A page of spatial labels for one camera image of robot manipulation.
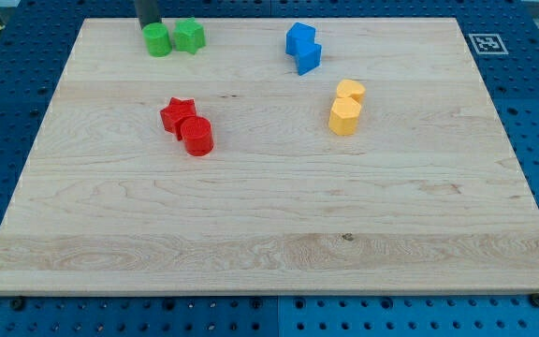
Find yellow pentagon block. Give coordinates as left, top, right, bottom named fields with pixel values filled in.
left=328, top=97, right=361, bottom=136

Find green cylinder block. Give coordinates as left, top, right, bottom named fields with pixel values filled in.
left=142, top=22, right=172, bottom=57

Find blue cube block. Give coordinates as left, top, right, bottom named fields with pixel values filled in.
left=294, top=40, right=322, bottom=76
left=285, top=22, right=316, bottom=56

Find wooden board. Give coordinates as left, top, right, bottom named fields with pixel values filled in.
left=0, top=18, right=539, bottom=297

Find red cylinder block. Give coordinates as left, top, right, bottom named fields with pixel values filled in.
left=181, top=116, right=214, bottom=156

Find white fiducial marker tag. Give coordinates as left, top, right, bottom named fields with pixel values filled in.
left=469, top=33, right=508, bottom=55

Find black bolt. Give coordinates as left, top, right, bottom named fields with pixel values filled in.
left=528, top=293, right=539, bottom=308
left=9, top=297, right=26, bottom=312

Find black bolt front right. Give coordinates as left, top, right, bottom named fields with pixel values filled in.
left=528, top=293, right=539, bottom=308

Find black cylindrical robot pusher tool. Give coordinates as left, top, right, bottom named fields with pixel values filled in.
left=133, top=0, right=162, bottom=29

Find black bolt front left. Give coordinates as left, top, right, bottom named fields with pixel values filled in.
left=9, top=297, right=26, bottom=312

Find blue cube block upper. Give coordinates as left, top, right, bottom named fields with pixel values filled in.
left=285, top=22, right=316, bottom=56

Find red star block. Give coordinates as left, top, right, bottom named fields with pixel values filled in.
left=160, top=97, right=197, bottom=140

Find green star block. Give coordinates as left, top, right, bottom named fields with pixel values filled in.
left=173, top=18, right=206, bottom=54

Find blue cube block lower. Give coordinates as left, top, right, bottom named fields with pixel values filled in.
left=294, top=40, right=322, bottom=76

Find yellow heart block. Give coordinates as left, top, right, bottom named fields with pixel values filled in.
left=336, top=79, right=366, bottom=104

